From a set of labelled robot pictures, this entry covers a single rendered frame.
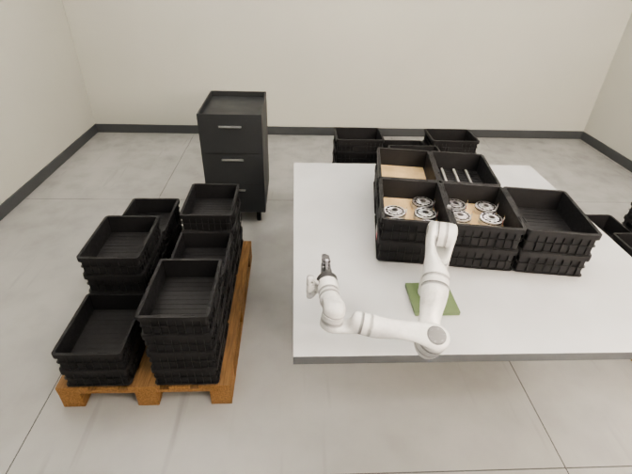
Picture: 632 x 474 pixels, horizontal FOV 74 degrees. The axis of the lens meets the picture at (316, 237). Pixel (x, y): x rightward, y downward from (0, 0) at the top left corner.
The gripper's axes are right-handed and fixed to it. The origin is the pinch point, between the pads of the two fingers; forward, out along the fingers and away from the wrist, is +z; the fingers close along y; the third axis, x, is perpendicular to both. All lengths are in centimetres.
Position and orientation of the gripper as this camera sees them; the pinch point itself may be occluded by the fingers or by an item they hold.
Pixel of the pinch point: (323, 263)
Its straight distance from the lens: 158.1
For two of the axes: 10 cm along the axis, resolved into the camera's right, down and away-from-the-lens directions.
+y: 0.3, -8.8, -4.7
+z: -0.7, -4.7, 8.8
